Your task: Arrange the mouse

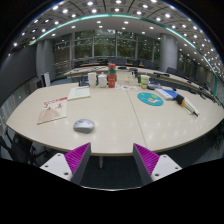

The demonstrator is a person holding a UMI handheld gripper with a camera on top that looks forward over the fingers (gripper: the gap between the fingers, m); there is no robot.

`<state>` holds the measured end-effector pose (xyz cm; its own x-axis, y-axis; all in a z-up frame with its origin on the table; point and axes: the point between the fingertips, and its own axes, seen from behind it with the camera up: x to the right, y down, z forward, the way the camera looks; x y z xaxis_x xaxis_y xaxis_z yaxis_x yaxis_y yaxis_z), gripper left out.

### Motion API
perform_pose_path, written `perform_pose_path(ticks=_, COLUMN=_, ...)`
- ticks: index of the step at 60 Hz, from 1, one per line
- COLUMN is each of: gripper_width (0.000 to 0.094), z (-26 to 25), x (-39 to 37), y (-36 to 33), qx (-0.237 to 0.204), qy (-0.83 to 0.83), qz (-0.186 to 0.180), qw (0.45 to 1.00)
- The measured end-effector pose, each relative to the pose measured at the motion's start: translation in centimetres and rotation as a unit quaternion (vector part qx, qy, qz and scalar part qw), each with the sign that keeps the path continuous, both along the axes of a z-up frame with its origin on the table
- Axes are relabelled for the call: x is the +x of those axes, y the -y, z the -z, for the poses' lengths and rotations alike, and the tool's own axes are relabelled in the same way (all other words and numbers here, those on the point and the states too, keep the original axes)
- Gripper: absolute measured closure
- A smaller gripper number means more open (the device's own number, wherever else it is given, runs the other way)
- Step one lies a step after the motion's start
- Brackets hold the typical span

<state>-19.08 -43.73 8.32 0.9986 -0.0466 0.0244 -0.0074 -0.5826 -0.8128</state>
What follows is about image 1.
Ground white floor cabinet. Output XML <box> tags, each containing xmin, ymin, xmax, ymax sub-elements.
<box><xmin>41</xmin><ymin>71</ymin><xmax>52</xmax><ymax>88</ymax></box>

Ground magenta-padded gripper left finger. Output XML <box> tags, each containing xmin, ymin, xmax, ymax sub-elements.
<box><xmin>39</xmin><ymin>142</ymin><xmax>92</xmax><ymax>185</ymax></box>

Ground printed paper cup with straw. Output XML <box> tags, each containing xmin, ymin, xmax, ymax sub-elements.
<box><xmin>140</xmin><ymin>74</ymin><xmax>151</xmax><ymax>90</ymax></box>

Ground colourful sticker sheet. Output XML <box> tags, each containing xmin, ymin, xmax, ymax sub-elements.
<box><xmin>115</xmin><ymin>84</ymin><xmax>139</xmax><ymax>92</ymax></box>

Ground long curved conference desk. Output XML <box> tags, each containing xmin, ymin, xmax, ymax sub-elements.
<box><xmin>63</xmin><ymin>64</ymin><xmax>218</xmax><ymax>98</ymax></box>

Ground dark office chairs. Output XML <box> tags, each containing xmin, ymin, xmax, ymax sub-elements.
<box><xmin>73</xmin><ymin>58</ymin><xmax>209</xmax><ymax>86</ymax></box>

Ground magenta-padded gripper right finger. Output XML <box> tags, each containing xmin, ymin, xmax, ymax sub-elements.
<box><xmin>132</xmin><ymin>143</ymin><xmax>183</xmax><ymax>186</ymax></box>

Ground tall white cup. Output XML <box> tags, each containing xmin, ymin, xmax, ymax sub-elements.
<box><xmin>87</xmin><ymin>72</ymin><xmax>98</xmax><ymax>88</ymax></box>

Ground red booklet with fan picture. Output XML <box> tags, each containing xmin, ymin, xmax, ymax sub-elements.
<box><xmin>36</xmin><ymin>96</ymin><xmax>69</xmax><ymax>125</ymax></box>

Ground black handheld microphone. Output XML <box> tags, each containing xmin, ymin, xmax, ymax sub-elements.
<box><xmin>175</xmin><ymin>94</ymin><xmax>200</xmax><ymax>117</ymax></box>

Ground silver computer mouse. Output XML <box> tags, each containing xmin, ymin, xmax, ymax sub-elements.
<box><xmin>73</xmin><ymin>118</ymin><xmax>96</xmax><ymax>134</ymax></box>

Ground round ceiling lights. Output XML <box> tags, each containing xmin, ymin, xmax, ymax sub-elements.
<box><xmin>11</xmin><ymin>0</ymin><xmax>224</xmax><ymax>73</ymax></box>

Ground white paper booklet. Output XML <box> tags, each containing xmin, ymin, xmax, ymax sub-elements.
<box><xmin>67</xmin><ymin>86</ymin><xmax>92</xmax><ymax>101</ymax></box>

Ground blue and white book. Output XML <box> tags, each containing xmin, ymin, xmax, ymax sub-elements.
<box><xmin>155</xmin><ymin>87</ymin><xmax>181</xmax><ymax>101</ymax></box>

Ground red bottle with green band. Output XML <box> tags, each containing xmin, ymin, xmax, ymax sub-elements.
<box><xmin>107</xmin><ymin>63</ymin><xmax>117</xmax><ymax>89</ymax></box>

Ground white cardboard box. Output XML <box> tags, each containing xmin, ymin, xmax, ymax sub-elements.
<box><xmin>115</xmin><ymin>71</ymin><xmax>139</xmax><ymax>87</ymax></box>

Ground round teal cartoon mouse pad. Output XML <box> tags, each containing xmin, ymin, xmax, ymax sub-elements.
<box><xmin>137</xmin><ymin>92</ymin><xmax>165</xmax><ymax>107</ymax></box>

